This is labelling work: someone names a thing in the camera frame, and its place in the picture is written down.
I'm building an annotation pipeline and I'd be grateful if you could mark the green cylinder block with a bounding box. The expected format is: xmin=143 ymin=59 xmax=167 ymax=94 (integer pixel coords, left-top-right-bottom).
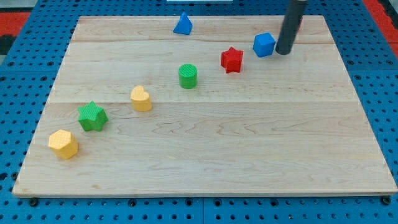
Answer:
xmin=178 ymin=63 xmax=197 ymax=89

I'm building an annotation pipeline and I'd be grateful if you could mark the blue triangle block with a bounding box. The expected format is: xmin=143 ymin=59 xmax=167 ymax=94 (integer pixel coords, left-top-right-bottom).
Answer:
xmin=173 ymin=12 xmax=193 ymax=35

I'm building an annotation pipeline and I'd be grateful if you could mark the yellow hexagon block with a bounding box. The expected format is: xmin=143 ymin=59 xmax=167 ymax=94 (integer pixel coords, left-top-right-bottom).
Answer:
xmin=48 ymin=129 xmax=78 ymax=159

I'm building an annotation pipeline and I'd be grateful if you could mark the wooden board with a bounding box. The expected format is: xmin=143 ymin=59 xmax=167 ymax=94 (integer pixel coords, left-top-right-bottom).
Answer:
xmin=13 ymin=16 xmax=397 ymax=198

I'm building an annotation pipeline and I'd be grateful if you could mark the red block behind rod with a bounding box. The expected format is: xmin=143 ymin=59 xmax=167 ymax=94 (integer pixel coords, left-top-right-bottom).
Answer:
xmin=297 ymin=18 xmax=303 ymax=33

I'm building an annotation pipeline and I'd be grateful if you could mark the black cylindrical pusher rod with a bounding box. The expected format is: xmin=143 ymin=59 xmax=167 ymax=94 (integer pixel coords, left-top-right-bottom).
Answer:
xmin=275 ymin=0 xmax=308 ymax=55

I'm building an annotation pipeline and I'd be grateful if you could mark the blue cube block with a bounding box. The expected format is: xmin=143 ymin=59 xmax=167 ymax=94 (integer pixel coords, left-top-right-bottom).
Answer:
xmin=252 ymin=32 xmax=275 ymax=57

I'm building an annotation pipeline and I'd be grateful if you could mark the red star block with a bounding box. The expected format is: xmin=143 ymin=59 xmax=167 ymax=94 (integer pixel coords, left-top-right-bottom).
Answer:
xmin=220 ymin=47 xmax=244 ymax=73

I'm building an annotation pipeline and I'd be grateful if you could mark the green star block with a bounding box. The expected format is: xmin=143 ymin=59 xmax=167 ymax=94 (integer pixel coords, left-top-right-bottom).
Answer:
xmin=78 ymin=101 xmax=108 ymax=131

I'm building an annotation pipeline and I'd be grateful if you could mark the yellow heart block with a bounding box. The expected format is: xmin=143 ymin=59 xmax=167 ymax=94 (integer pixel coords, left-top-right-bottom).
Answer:
xmin=130 ymin=85 xmax=152 ymax=112

